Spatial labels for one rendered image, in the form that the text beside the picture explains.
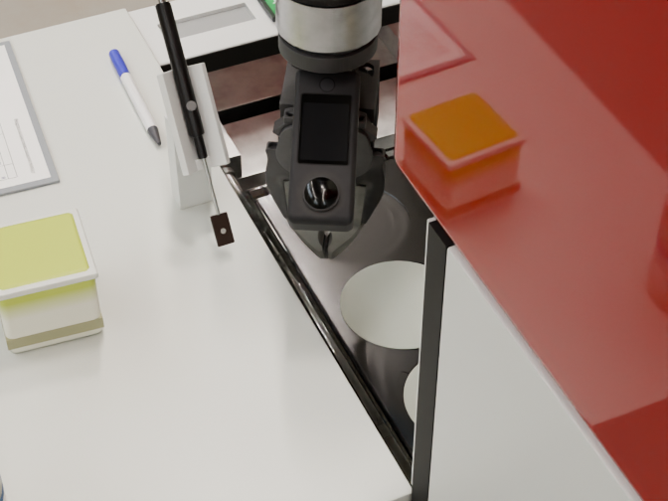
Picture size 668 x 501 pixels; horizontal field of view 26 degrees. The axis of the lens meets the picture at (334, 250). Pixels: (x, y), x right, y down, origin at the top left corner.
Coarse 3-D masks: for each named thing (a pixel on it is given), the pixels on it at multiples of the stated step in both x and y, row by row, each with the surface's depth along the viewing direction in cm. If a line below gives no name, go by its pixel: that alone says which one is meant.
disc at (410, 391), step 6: (414, 372) 114; (408, 378) 114; (414, 378) 114; (408, 384) 113; (414, 384) 113; (408, 390) 113; (414, 390) 113; (408, 396) 113; (414, 396) 113; (408, 402) 112; (414, 402) 112; (408, 408) 112; (414, 408) 112; (414, 414) 111; (414, 420) 111
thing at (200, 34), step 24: (192, 0) 141; (216, 0) 141; (240, 0) 141; (384, 0) 141; (144, 24) 138; (192, 24) 138; (216, 24) 138; (240, 24) 138; (264, 24) 138; (192, 48) 135; (216, 48) 135
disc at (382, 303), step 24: (384, 264) 123; (408, 264) 123; (360, 288) 121; (384, 288) 121; (408, 288) 121; (360, 312) 119; (384, 312) 119; (408, 312) 119; (360, 336) 117; (384, 336) 117; (408, 336) 117
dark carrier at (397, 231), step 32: (384, 192) 130; (416, 192) 130; (384, 224) 127; (416, 224) 127; (352, 256) 124; (384, 256) 124; (416, 256) 124; (320, 288) 121; (352, 352) 116; (384, 352) 116; (416, 352) 116; (384, 384) 113
